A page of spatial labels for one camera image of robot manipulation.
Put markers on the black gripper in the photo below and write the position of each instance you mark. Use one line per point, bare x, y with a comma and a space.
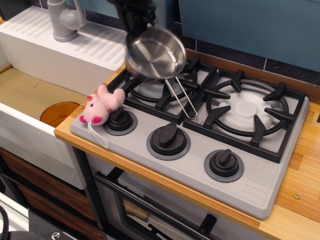
138, 13

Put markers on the stainless steel pan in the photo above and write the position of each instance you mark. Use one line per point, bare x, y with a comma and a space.
157, 54

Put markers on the black left stove knob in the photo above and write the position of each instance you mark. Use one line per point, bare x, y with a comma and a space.
120, 123

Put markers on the black stove knob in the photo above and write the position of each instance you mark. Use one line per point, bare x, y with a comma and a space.
224, 166
120, 123
168, 143

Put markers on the black middle stove knob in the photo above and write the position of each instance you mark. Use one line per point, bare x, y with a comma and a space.
168, 143

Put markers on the grey toy stove top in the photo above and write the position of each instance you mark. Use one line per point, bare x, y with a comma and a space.
254, 193

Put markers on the black right stove knob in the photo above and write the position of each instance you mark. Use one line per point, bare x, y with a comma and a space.
224, 166

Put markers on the grey toy faucet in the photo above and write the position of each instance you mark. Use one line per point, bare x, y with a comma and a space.
65, 22

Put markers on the black left burner grate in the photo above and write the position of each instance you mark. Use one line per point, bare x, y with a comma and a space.
172, 103

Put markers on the black burner grate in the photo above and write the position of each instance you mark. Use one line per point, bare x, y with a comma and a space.
172, 103
255, 116

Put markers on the pink stuffed pig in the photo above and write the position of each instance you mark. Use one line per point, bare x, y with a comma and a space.
99, 106

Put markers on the white toy sink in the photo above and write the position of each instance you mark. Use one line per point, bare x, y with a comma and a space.
36, 71

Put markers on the orange sink drain plate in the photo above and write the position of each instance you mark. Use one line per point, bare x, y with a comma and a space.
58, 112

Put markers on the black right burner grate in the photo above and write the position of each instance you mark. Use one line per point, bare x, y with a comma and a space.
255, 116

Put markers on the wooden drawer cabinet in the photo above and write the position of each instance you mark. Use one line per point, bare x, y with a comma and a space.
49, 196

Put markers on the oven door with handle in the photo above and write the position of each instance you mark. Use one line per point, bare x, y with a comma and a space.
202, 233

